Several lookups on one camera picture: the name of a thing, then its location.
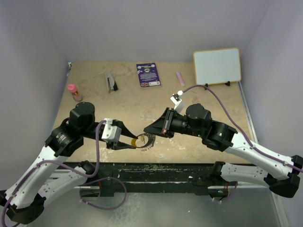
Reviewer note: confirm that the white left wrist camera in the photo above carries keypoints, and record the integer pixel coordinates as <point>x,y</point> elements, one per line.
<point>111,132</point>

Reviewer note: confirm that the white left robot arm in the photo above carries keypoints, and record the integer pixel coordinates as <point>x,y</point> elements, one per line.
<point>48,177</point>

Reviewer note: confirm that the purple printed card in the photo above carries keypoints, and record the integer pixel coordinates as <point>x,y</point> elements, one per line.
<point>148,74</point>

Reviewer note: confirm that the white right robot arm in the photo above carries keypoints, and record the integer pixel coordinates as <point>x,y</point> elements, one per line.
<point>279,173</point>

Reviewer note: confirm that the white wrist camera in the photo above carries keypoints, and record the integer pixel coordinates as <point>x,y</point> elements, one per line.
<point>178,102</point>
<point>111,132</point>

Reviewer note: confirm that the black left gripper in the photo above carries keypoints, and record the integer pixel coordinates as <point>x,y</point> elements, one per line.
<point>120,145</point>

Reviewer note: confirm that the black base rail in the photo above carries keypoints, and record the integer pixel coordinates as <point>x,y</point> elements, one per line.
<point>199,179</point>

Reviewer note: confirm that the pink eraser stick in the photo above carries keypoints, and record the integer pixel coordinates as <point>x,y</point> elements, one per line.
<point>180,79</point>

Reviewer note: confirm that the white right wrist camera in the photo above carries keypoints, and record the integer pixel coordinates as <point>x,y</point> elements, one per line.
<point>178,102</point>

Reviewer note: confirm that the pink capped small bottle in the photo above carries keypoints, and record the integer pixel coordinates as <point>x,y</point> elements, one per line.
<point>74,92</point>

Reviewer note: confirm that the grey black stapler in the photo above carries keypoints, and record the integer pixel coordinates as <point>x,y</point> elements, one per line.
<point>111,83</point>

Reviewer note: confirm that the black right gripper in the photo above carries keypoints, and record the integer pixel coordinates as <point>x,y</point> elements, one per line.
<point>163,126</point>

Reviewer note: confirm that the small whiteboard on stand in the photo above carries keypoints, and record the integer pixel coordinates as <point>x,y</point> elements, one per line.
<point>219,66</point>

